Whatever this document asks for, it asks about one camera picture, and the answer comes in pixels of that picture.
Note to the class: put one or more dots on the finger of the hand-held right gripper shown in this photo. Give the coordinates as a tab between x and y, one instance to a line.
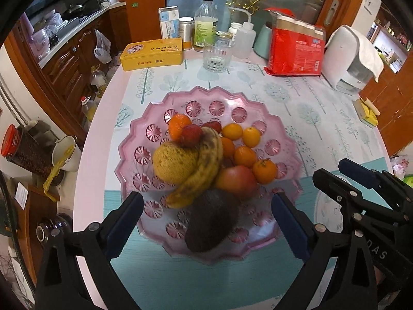
329	184
358	172

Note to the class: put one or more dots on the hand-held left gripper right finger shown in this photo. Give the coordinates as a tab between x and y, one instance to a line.
290	226

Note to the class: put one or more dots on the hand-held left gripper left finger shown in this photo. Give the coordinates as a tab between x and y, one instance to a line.
124	222

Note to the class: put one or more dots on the white leaf-print plate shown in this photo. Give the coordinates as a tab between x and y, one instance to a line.
326	210

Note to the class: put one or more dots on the red apple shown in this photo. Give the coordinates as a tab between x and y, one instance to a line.
237	180

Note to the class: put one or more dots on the speckled yellow pear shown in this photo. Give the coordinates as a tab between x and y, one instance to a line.
172	163

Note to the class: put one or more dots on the dark avocado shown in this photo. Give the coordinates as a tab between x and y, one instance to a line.
209	222

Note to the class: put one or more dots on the spotted yellow banana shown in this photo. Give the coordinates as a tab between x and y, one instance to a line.
206	164

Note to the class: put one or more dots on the red lychee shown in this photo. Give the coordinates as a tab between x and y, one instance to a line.
191	135
213	126

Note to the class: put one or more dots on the pink plastic bowl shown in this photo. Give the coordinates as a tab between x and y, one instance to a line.
206	106

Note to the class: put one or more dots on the yellow sponge pack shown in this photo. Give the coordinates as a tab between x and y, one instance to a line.
366	111

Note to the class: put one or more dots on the white enamel pot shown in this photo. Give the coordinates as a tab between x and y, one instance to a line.
72	163

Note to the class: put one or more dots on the yellow peel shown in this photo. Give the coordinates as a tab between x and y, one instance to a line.
51	177

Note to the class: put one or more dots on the teal striped placemat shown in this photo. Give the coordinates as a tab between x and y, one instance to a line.
193	284

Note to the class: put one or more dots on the white countertop appliance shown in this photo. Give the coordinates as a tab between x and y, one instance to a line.
338	58

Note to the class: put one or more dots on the oil bottle with red cap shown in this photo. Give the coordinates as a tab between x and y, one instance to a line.
88	109

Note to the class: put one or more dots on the white towel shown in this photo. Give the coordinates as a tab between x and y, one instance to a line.
367	51

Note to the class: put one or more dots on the red pack of paper cups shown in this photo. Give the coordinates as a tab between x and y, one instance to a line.
296	55

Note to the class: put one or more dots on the red-lidded jar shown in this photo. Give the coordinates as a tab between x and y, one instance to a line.
11	139

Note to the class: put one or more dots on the teal jug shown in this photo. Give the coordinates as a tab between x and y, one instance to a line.
263	43

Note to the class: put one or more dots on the wooden kitchen base cabinet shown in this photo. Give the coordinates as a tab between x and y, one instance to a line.
71	67

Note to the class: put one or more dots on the white squeeze bottle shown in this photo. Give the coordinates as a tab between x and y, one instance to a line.
244	42

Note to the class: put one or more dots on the clear glass cup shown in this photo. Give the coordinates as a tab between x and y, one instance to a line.
216	56

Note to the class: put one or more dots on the yellow tin box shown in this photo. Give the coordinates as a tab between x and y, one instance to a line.
151	55

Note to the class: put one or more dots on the hanging plastic bag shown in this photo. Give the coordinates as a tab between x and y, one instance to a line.
103	50

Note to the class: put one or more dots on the white pill bottle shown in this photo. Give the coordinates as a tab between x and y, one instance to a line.
235	27

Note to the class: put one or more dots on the small glass jar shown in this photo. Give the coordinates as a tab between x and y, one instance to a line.
223	34

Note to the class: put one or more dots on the pink floral kettle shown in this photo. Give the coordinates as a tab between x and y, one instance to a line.
40	43

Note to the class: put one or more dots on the metal can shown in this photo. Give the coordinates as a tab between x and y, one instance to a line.
185	32

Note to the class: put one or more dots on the glass bottle with green label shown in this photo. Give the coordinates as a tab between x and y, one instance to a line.
205	22

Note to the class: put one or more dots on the white carton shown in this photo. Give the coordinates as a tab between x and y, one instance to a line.
169	22

